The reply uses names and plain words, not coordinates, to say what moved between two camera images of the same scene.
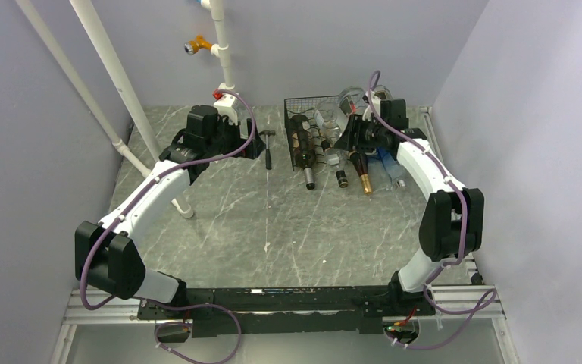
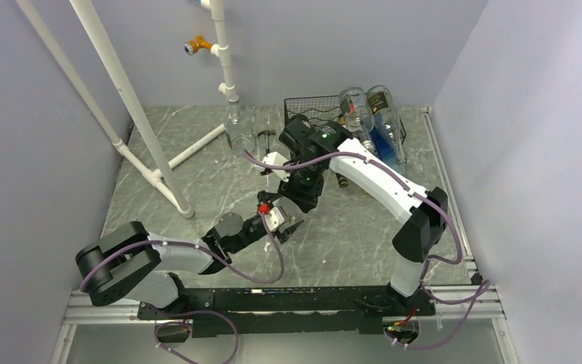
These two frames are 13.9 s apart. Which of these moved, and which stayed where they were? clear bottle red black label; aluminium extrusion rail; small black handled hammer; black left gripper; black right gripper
Moved: black right gripper; black left gripper
Stayed: aluminium extrusion rail; clear bottle red black label; small black handled hammer
